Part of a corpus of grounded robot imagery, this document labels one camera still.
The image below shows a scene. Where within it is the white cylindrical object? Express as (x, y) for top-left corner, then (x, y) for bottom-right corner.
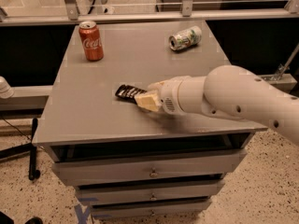
(0, 77), (14, 99)

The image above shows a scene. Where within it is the grey drawer cabinet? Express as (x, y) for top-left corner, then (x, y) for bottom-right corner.
(32, 20), (269, 220)

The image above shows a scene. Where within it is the silver green 7up can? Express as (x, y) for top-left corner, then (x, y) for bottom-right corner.
(168, 26), (202, 51)

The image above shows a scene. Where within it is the bottom grey drawer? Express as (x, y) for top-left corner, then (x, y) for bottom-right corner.
(91, 198), (211, 219)

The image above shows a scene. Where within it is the middle grey drawer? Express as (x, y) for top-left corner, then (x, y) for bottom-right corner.
(76, 180), (224, 205)

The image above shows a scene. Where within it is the red coca-cola can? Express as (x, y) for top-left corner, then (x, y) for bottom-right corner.
(78, 21), (104, 61)

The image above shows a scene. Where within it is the grey drawer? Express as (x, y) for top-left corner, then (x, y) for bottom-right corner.
(52, 149), (247, 186)
(76, 180), (224, 205)
(91, 198), (211, 219)

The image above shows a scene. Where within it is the blue tape mark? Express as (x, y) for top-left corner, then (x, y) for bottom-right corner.
(74, 200), (99, 224)

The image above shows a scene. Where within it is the black tripod leg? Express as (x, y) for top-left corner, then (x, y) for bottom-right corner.
(0, 118), (40, 181)

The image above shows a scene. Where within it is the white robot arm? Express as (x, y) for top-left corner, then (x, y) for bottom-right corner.
(135, 65), (299, 144)

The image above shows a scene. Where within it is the grey metal railing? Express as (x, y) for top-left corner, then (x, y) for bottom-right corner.
(0, 0), (298, 26)

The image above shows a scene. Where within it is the black rxbar chocolate wrapper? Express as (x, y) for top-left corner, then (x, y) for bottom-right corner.
(115, 84), (146, 103)

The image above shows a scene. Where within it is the top grey drawer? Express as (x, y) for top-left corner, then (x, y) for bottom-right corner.
(52, 149), (247, 186)

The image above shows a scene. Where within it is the black shoe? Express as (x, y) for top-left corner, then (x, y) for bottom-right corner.
(25, 217), (43, 224)

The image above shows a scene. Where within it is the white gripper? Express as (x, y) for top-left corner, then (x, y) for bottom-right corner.
(135, 76), (188, 115)

